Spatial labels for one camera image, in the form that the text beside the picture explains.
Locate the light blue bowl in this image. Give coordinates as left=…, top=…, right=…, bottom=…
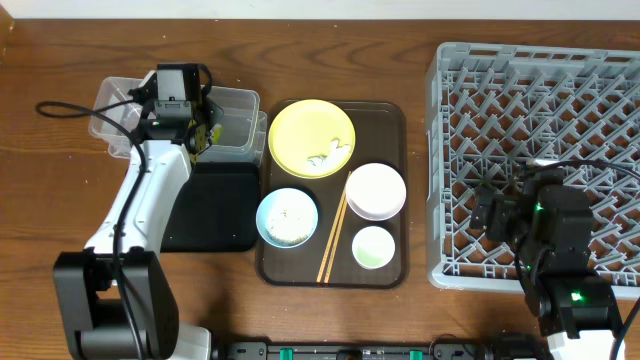
left=256, top=188, right=319, bottom=249

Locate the pink white bowl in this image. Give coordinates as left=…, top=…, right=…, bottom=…
left=346, top=163, right=407, bottom=221

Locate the pile of rice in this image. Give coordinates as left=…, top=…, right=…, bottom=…
left=266, top=205, right=314, bottom=247

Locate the small white green cup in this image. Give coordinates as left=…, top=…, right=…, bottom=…
left=352, top=226, right=395, bottom=270

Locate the white tissue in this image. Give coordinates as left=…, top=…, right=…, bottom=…
left=307, top=139, right=352, bottom=169

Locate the yellow green snack wrapper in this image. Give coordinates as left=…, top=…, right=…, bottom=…
left=210, top=124, right=224, bottom=145

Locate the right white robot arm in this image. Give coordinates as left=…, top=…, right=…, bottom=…
left=470, top=169, right=624, bottom=359

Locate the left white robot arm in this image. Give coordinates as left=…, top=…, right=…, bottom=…
left=53, top=63, right=223, bottom=359

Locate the clear plastic waste bin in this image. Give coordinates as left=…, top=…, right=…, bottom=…
left=88, top=77, right=268, bottom=167

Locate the grey dishwasher rack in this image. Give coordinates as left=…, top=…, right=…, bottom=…
left=426, top=42, right=639, bottom=299

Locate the black waste tray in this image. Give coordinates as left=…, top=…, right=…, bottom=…
left=161, top=162, right=260, bottom=253

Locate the yellow plate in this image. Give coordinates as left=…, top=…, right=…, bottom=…
left=268, top=99, right=356, bottom=179

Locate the dark brown serving tray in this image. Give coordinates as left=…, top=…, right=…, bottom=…
left=256, top=101, right=409, bottom=289

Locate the wooden chopstick left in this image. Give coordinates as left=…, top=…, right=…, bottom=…
left=316, top=187, right=347, bottom=284

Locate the wooden chopstick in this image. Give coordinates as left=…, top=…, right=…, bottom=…
left=322, top=198, right=347, bottom=284
left=316, top=187, right=347, bottom=284

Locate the wooden chopstick right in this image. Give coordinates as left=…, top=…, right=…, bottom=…
left=322, top=198, right=347, bottom=284

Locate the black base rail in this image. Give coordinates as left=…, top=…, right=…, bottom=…
left=215, top=339, right=552, bottom=360

